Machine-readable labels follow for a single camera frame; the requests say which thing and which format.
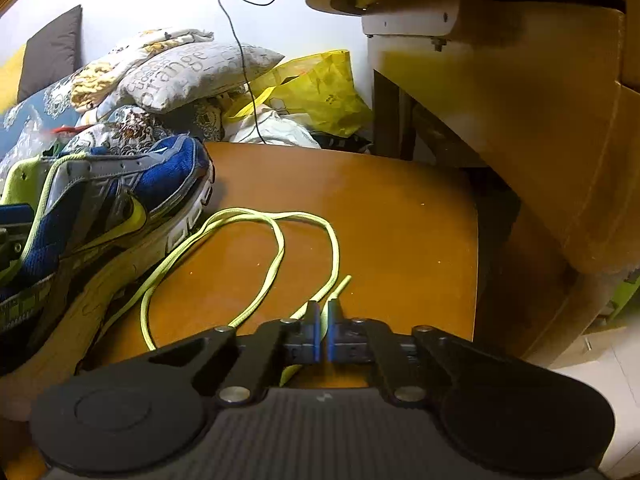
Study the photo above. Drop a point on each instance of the blue running shoe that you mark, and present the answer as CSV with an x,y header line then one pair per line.
x,y
165,165

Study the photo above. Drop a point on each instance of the green box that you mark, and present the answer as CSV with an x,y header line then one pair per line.
x,y
627,290

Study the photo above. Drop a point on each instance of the grey printed pillow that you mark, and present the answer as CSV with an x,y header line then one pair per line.
x,y
200,75

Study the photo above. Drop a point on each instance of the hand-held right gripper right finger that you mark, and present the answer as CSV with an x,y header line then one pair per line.
x,y
334,340

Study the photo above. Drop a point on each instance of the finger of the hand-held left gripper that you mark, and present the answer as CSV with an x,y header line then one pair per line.
x,y
10,250

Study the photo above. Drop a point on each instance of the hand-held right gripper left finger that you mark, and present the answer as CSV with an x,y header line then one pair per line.
x,y
314,332

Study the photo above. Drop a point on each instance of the small wooden table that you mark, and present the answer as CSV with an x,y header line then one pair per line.
x,y
400,235

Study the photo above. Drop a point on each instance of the yellow cushion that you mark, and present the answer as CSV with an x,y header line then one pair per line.
x,y
10,80

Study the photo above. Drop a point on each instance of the dark cloth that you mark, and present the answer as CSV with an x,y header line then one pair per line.
x,y
340,141

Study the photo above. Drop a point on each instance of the yellow plastic bag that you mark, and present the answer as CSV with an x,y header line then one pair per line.
x,y
320,90

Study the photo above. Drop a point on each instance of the clear plastic bag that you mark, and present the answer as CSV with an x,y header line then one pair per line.
x,y
30,140

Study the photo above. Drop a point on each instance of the neon yellow shoelace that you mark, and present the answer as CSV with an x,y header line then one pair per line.
x,y
332,240

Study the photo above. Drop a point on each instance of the dark grey cushion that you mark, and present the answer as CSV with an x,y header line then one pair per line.
x,y
50,55

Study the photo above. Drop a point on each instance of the round wooden dining table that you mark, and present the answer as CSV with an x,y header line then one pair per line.
x,y
550,110

